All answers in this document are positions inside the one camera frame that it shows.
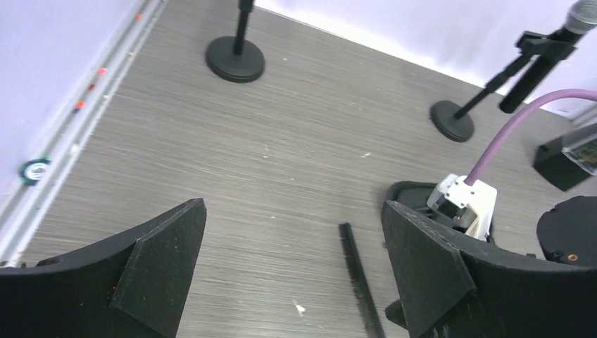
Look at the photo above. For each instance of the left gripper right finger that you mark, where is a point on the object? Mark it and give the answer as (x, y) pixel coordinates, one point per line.
(453, 285)

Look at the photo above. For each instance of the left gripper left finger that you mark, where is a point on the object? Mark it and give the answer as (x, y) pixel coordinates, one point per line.
(132, 284)

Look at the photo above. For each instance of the black comb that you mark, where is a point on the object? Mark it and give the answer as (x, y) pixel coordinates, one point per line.
(365, 302)

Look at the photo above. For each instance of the black zipper tool case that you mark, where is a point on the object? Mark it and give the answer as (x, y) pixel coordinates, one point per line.
(411, 194)

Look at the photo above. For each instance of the green poker chip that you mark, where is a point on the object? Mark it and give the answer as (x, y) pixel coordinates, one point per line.
(32, 171)

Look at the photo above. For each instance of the black metronome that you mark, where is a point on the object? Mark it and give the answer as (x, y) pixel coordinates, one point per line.
(569, 159)

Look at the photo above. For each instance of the left black microphone stand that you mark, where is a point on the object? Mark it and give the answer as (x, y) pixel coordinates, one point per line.
(233, 58)

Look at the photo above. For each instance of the black grey microphone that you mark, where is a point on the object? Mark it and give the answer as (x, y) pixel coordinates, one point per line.
(581, 18)

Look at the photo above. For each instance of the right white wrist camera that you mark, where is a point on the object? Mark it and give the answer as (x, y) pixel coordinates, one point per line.
(471, 207)

